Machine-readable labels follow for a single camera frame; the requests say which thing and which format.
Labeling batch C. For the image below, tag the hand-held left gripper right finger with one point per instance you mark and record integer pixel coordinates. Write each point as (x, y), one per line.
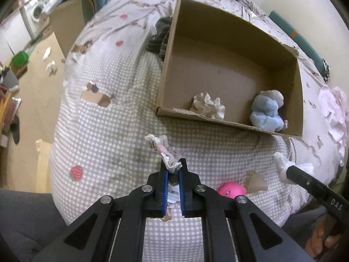
(182, 193)

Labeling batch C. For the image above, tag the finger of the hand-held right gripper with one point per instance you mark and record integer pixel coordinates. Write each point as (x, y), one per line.
(305, 180)

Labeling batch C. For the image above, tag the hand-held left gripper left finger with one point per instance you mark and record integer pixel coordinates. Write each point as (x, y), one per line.
(163, 193)

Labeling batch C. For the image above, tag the white sock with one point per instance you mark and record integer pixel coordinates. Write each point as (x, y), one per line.
(280, 163)

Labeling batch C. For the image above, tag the small doll with lace dress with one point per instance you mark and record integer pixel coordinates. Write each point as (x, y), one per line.
(163, 150)

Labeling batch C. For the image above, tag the light blue plush toy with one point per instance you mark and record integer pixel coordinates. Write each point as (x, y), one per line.
(265, 113)

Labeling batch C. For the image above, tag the cream lace sock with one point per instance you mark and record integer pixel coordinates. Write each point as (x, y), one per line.
(208, 106)

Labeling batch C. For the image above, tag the cardboard box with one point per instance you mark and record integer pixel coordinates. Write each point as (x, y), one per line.
(218, 68)

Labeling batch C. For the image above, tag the person's right hand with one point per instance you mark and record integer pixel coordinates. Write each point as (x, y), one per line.
(325, 240)

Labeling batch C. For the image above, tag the grey cloth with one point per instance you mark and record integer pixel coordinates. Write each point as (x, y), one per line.
(24, 223)
(302, 221)

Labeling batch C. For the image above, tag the pink rubber toy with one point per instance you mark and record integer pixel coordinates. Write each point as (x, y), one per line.
(231, 189)

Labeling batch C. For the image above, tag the pale pink cloth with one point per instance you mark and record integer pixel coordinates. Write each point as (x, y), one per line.
(334, 109)

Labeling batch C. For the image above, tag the checkered printed bed blanket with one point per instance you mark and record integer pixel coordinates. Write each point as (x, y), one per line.
(109, 131)

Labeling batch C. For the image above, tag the teal rolled mat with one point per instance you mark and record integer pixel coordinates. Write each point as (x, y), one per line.
(302, 38)

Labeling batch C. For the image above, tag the dark striped cloth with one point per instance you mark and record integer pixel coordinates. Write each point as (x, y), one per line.
(159, 39)

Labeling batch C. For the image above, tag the white crumpled cloth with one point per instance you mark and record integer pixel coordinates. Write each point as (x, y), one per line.
(47, 53)
(51, 68)

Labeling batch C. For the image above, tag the large brown cardboard carton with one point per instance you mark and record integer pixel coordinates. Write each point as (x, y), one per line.
(68, 24)

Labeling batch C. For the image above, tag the green box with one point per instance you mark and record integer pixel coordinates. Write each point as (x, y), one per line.
(20, 58)

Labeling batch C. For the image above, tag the white washing machine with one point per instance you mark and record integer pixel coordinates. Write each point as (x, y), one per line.
(34, 13)

